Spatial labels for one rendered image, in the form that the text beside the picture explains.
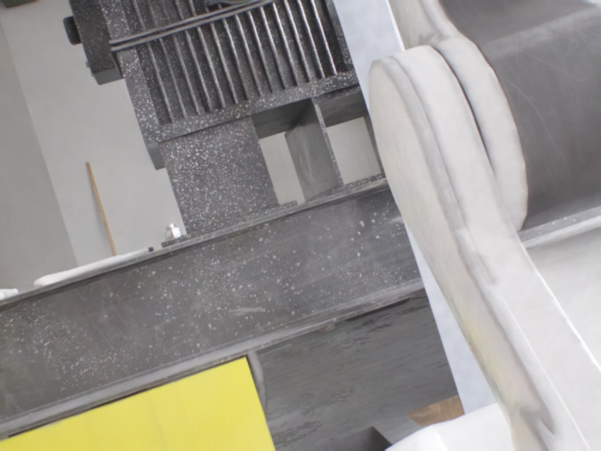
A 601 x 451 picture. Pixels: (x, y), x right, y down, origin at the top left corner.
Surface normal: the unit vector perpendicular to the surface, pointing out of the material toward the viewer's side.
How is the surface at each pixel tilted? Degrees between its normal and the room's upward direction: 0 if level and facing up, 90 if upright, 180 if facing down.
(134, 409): 90
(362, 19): 90
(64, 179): 90
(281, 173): 90
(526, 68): 64
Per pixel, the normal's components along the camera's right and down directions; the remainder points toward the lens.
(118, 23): 0.14, -0.04
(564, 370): -0.18, -0.66
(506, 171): 0.11, 0.33
